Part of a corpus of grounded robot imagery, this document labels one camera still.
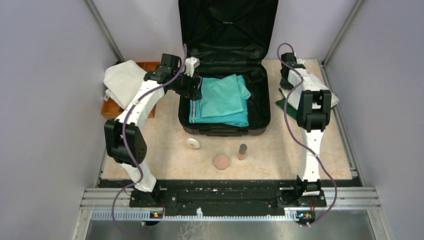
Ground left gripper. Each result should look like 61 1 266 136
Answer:
170 67 203 101

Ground white shirt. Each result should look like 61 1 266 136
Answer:
279 70 340 110

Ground dark green shirt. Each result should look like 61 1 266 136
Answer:
275 97 297 120

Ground turquoise shorts with striped waistband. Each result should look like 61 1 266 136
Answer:
188 74 250 128

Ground tan bottle with grey cap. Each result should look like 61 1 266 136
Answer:
237 143 248 160

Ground teal shirt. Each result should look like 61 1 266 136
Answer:
200 74 251 119

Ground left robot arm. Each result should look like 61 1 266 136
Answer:
104 53 203 207

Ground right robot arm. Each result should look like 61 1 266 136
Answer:
280 52 332 206

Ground black open suitcase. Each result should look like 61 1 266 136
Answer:
178 0 279 137

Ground white folded towel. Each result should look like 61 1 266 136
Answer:
103 60 147 110

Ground wooden tray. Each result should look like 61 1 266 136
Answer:
100 61 160 119

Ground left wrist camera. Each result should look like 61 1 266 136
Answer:
183 56 200 77

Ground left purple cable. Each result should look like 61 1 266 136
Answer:
110 43 189 238

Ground aluminium frame rail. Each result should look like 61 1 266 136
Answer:
72 187 393 240

